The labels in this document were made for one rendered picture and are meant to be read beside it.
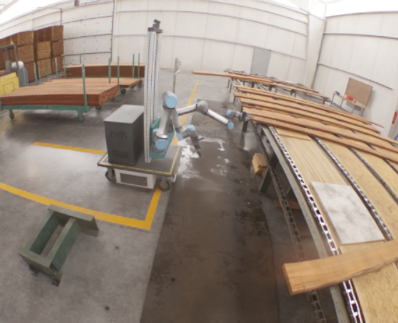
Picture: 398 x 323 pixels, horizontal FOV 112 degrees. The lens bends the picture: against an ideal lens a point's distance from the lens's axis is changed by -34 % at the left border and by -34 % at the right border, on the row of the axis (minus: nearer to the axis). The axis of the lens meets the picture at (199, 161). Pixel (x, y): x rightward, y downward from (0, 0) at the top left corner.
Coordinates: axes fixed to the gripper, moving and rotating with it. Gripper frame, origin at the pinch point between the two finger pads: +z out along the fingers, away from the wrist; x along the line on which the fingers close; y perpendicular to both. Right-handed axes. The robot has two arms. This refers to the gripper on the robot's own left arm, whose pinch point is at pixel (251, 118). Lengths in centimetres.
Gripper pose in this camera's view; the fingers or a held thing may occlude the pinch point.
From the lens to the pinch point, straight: 254.7
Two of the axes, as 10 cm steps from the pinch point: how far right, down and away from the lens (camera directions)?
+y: 2.1, -5.1, 8.3
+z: 9.7, 2.1, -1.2
